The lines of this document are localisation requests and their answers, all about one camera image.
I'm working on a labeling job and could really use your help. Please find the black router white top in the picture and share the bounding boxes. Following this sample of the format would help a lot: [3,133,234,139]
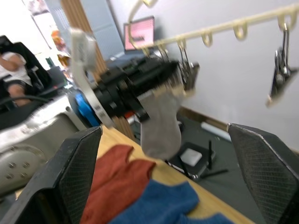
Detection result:
[164,139,229,180]

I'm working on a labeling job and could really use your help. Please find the blue sock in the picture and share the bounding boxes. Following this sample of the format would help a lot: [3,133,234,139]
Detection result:
[108,179,236,224]

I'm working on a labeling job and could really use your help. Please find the seated person white shirt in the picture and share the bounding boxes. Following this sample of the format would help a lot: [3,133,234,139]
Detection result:
[0,51,32,105]

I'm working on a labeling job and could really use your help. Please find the grey sock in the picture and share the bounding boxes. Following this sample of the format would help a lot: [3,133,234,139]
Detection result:
[137,85,187,159]

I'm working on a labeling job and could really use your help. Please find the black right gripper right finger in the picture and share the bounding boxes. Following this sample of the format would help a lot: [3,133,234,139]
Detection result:
[227,123,299,224]

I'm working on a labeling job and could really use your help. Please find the wooden baseboard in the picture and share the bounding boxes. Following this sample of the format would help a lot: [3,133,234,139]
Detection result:
[179,106,299,154]

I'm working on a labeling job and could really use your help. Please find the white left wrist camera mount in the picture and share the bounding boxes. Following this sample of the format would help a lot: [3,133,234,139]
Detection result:
[70,28,115,129]

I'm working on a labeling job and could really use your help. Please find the monitor with pink screen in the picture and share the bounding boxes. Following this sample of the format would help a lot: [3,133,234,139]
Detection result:
[123,15,156,52]

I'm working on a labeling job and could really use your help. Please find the cream plastic clip hanger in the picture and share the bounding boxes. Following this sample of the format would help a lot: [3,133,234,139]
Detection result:
[127,0,299,51]

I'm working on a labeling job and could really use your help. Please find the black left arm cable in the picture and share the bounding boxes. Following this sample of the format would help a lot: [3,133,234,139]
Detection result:
[0,95,51,107]

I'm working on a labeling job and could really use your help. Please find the grey partition panel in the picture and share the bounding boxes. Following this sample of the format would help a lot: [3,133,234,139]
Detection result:
[80,0,126,60]

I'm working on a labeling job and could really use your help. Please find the long pastel box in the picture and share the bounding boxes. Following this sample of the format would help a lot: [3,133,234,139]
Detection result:
[200,121,232,142]

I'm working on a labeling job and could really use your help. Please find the black office chair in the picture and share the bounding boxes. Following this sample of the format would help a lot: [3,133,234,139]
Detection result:
[0,35,53,94]

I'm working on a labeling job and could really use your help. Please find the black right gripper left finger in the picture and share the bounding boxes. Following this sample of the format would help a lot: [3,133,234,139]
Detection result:
[4,126,104,224]

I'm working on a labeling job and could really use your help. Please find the red sock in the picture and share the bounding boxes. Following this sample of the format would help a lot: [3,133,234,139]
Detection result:
[79,144,157,224]

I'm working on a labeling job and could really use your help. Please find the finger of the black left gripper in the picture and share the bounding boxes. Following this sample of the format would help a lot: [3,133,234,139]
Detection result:
[137,59,183,93]

